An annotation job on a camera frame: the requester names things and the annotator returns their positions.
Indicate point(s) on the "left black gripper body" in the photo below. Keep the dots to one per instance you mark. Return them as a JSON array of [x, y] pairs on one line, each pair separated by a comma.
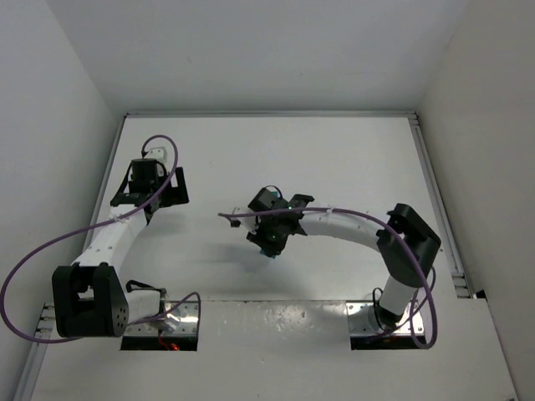
[[136, 197]]

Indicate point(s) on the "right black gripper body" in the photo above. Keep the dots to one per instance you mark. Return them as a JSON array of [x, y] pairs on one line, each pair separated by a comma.
[[267, 244]]

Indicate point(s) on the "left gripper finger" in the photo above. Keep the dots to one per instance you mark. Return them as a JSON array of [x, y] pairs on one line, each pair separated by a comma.
[[170, 198], [180, 180]]

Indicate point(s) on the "teal pentagon roof block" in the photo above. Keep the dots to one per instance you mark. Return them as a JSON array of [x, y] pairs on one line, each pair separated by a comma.
[[268, 254]]

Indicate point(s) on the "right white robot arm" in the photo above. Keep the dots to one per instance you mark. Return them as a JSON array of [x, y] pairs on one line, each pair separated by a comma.
[[409, 232]]

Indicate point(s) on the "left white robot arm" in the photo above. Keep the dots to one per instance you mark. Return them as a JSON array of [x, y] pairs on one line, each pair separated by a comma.
[[89, 299]]

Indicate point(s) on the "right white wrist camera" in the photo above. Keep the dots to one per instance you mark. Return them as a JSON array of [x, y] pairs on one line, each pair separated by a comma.
[[248, 222]]

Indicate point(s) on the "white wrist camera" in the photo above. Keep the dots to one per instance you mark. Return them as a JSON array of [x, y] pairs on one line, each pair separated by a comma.
[[248, 222], [159, 153]]

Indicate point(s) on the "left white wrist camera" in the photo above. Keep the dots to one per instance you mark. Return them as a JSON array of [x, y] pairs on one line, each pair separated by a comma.
[[159, 153]]

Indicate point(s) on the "aluminium frame rail back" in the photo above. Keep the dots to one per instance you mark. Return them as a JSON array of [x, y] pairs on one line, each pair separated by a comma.
[[273, 113]]

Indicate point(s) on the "aluminium frame rail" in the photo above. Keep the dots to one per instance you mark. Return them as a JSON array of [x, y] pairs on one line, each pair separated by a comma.
[[449, 248], [273, 113], [45, 324]]

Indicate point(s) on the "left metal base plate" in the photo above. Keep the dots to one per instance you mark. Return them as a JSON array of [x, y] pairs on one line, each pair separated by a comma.
[[181, 323]]

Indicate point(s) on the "metal base plate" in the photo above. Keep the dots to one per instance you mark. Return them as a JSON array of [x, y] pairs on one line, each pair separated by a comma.
[[362, 322], [181, 323]]

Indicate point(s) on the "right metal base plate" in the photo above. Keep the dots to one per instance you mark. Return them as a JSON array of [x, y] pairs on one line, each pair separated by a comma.
[[362, 322]]

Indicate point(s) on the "aluminium frame rail right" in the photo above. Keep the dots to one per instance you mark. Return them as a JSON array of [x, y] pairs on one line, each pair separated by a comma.
[[449, 248]]

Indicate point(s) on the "aluminium frame rail left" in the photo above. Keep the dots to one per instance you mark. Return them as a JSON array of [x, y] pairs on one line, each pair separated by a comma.
[[45, 324]]

